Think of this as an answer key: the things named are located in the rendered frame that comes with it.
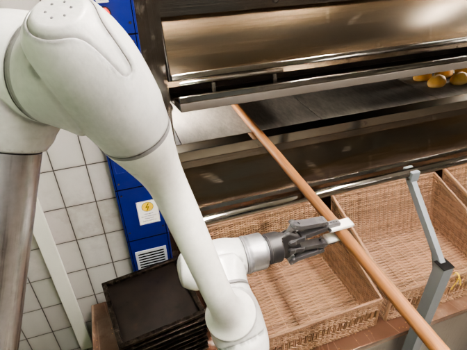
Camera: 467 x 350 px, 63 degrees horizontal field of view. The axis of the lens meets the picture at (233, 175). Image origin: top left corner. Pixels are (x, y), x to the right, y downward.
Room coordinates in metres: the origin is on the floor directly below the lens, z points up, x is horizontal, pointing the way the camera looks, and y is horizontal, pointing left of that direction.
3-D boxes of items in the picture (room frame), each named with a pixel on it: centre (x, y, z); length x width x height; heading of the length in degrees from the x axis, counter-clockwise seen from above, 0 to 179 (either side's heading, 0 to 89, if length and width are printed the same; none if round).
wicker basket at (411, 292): (1.20, -0.75, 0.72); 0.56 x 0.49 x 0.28; 107
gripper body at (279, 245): (0.69, -0.11, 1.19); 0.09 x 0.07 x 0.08; 108
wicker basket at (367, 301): (1.01, -0.18, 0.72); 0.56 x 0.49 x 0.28; 109
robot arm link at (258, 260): (0.66, -0.04, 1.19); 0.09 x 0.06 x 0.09; 18
